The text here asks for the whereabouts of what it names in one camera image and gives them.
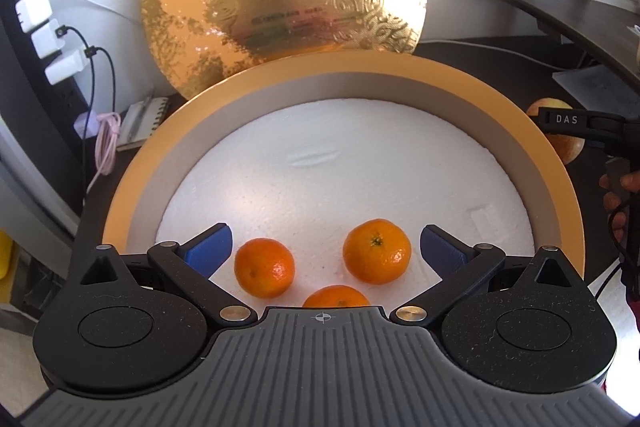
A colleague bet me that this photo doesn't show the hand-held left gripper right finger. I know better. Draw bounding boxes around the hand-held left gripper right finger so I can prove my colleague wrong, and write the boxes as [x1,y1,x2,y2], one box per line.
[392,224,587,331]

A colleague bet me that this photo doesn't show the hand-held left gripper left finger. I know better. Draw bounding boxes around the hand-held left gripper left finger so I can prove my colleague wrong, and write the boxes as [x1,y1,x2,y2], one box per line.
[80,223,259,333]

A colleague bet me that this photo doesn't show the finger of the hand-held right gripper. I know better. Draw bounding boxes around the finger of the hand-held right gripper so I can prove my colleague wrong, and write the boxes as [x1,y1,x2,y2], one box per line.
[531,106,640,154]

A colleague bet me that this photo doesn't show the orange-red round fruit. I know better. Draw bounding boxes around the orange-red round fruit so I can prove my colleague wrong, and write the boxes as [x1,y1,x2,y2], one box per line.
[525,97,585,165]

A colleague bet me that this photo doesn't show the small mandarin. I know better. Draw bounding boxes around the small mandarin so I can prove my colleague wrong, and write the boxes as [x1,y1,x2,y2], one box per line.
[342,218,412,285]
[234,237,296,299]
[302,284,371,309]

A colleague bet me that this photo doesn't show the round gold gift box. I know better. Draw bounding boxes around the round gold gift box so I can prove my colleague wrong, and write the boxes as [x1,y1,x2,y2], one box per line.
[102,51,586,290]

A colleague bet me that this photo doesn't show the person's right hand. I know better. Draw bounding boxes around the person's right hand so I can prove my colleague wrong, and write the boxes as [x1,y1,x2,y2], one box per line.
[599,172,640,249]

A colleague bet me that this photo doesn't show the white paper sheet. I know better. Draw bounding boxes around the white paper sheet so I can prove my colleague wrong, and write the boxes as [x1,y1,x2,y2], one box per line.
[552,64,628,102]

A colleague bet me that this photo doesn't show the dark wooden shelf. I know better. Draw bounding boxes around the dark wooden shelf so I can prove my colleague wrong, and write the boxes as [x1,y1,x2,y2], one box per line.
[481,0,640,82]

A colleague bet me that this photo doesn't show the white foam liner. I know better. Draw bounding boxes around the white foam liner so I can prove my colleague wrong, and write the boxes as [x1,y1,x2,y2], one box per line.
[155,97,533,309]

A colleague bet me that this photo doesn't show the spiral notebook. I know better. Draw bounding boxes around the spiral notebook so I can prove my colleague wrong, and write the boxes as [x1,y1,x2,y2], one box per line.
[116,96,171,152]

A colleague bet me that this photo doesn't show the grey pen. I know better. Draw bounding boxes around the grey pen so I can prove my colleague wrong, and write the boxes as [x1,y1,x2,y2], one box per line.
[127,89,156,142]

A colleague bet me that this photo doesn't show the purple charger plug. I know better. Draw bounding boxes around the purple charger plug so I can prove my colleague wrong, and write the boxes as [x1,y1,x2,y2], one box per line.
[72,109,101,138]

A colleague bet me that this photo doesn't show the yellow object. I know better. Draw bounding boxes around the yellow object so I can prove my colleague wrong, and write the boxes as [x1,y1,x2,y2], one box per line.
[0,232,14,280]

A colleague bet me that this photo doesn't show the white charger plug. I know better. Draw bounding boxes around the white charger plug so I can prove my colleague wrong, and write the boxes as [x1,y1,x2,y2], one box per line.
[31,19,68,59]
[44,48,92,85]
[15,0,55,32]

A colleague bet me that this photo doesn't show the round gold box lid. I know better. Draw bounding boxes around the round gold box lid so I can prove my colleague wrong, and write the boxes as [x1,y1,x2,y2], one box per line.
[140,0,428,102]

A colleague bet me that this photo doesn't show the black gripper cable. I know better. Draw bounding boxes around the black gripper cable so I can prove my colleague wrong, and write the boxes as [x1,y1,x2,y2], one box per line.
[592,199,640,305]

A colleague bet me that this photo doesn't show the pink cable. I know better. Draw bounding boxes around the pink cable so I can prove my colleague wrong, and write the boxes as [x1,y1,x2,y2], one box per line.
[87,112,123,192]

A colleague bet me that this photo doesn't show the black charger cable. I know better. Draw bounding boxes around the black charger cable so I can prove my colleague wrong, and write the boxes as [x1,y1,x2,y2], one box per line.
[57,25,119,190]

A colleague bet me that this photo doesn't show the white charger cable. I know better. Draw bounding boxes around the white charger cable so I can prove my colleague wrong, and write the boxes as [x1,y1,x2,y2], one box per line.
[50,0,143,26]

